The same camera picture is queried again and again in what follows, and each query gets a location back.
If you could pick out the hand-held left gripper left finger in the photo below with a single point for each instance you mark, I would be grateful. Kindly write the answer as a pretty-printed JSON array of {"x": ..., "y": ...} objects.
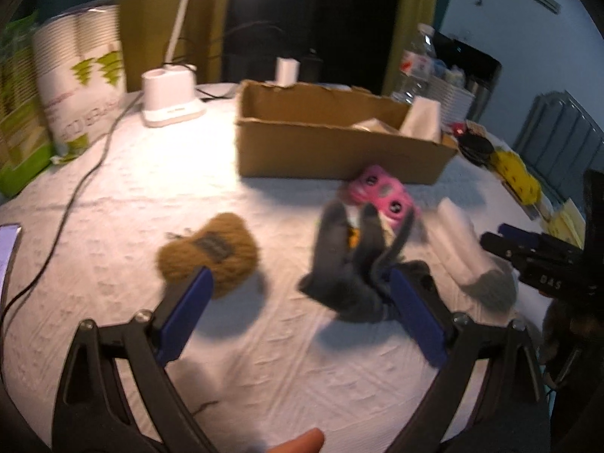
[{"x": 185, "y": 310}]

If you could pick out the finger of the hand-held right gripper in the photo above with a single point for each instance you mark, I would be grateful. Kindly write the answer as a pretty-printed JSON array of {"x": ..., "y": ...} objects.
[
  {"x": 524, "y": 259},
  {"x": 519, "y": 234}
]

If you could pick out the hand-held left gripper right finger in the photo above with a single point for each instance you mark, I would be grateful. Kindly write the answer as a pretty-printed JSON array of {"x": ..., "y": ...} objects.
[{"x": 419, "y": 312}]

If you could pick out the white and grey sock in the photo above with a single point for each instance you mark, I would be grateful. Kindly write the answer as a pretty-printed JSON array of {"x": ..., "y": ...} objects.
[{"x": 472, "y": 255}]

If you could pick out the grey knit glove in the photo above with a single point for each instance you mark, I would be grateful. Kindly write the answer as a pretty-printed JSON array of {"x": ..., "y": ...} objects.
[{"x": 351, "y": 269}]

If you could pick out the cardboard box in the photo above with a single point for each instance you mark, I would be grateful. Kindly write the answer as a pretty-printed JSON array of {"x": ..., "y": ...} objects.
[{"x": 330, "y": 141}]

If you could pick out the yellow sponge cloth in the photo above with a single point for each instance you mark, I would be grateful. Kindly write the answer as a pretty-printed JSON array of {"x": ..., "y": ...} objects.
[{"x": 519, "y": 177}]

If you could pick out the brown yarn skein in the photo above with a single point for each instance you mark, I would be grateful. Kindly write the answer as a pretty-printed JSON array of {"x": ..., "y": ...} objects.
[{"x": 210, "y": 255}]

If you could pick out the grey radiator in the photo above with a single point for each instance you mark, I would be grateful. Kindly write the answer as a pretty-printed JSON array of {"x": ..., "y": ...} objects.
[{"x": 564, "y": 144}]

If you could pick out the black round pads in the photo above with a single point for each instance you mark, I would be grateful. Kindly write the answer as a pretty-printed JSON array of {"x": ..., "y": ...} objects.
[{"x": 476, "y": 147}]

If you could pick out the white tablecloth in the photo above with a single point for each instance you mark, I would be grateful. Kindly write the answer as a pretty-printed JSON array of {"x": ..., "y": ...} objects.
[{"x": 264, "y": 368}]

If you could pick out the white woven basket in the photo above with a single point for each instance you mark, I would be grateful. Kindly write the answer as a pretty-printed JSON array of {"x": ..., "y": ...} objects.
[{"x": 455, "y": 99}]

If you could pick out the white tissue paper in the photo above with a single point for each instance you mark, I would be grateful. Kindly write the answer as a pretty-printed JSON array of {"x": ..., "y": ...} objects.
[{"x": 424, "y": 118}]

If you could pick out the black appliance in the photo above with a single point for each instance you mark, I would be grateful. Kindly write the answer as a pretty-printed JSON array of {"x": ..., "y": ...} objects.
[{"x": 472, "y": 68}]

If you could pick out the smartphone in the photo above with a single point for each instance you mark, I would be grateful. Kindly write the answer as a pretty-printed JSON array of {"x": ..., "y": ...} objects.
[{"x": 7, "y": 252}]

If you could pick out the clear plastic water bottle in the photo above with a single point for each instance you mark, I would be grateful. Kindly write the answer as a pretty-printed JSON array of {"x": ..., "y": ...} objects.
[{"x": 417, "y": 68}]

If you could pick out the white desk lamp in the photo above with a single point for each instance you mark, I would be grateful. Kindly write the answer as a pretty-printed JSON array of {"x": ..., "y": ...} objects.
[{"x": 170, "y": 94}]

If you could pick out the olive green curtain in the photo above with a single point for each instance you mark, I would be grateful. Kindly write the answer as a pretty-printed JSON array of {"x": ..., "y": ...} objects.
[{"x": 415, "y": 23}]

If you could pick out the green paper package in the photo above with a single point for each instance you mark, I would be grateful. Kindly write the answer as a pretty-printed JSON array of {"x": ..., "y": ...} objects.
[{"x": 19, "y": 113}]

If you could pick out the small white cylinder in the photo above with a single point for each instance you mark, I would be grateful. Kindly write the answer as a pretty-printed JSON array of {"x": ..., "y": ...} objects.
[{"x": 288, "y": 71}]

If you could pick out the dark chair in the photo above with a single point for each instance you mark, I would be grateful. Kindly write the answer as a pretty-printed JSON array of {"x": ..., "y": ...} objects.
[{"x": 264, "y": 52}]

